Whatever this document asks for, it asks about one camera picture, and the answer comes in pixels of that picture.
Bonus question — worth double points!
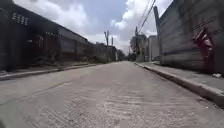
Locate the dark long wall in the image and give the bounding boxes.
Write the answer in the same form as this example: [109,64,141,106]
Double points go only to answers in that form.
[0,0,118,72]

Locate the utility pole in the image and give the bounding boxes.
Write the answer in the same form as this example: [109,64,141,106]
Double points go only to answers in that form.
[103,30,111,47]
[152,5,163,64]

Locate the grey concrete road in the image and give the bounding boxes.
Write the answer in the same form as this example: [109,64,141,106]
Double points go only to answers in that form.
[0,60,224,128]

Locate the sidewalk beside dark wall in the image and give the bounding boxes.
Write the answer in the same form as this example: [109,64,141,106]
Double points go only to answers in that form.
[0,62,101,82]

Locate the overhead wires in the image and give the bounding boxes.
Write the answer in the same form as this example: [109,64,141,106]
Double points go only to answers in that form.
[134,0,158,34]

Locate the grey distant buildings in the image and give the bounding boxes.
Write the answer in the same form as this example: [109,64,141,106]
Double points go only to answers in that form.
[129,33,161,63]

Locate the raised concrete sidewalk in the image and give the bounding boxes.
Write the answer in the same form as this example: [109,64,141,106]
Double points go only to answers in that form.
[134,61,224,108]

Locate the grey concrete block wall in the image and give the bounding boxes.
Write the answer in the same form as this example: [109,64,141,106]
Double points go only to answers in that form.
[158,0,224,75]

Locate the red cloth on wall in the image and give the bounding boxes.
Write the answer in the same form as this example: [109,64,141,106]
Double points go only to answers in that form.
[192,27,216,73]

